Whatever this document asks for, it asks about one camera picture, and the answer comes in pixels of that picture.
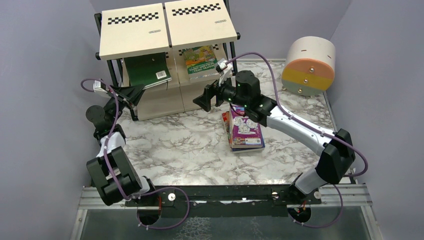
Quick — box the plain dark green book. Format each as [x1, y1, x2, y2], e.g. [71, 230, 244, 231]
[123, 52, 172, 90]

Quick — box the green 104-storey treehouse book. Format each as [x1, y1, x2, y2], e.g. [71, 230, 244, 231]
[181, 45, 217, 78]

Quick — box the purple cartoon cover book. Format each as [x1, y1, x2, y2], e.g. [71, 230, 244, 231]
[229, 105, 264, 149]

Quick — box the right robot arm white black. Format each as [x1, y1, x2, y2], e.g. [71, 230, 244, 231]
[193, 70, 355, 201]

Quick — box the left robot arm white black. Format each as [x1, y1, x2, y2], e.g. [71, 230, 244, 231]
[85, 79, 155, 206]

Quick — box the red spine book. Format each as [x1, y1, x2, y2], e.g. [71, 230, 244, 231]
[221, 111, 232, 148]

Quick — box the beige black three-tier shelf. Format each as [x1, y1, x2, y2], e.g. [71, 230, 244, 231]
[94, 0, 240, 121]

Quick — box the dark bottom book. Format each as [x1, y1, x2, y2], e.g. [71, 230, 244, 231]
[230, 145, 265, 154]

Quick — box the round drawer box orange yellow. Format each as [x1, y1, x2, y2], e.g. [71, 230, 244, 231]
[281, 36, 336, 96]

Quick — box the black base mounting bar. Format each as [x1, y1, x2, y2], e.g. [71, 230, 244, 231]
[125, 184, 322, 219]

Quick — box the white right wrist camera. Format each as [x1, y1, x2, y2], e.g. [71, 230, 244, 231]
[215, 58, 233, 86]

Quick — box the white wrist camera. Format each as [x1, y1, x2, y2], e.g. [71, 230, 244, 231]
[215, 58, 233, 86]
[92, 80, 108, 94]

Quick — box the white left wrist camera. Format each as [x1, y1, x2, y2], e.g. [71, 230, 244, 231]
[92, 80, 108, 94]

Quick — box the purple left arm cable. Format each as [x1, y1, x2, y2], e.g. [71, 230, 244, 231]
[80, 78, 191, 231]

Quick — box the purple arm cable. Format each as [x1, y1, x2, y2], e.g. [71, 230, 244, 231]
[226, 51, 369, 229]
[80, 78, 191, 231]

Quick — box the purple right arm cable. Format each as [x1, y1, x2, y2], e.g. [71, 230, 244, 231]
[226, 51, 369, 229]

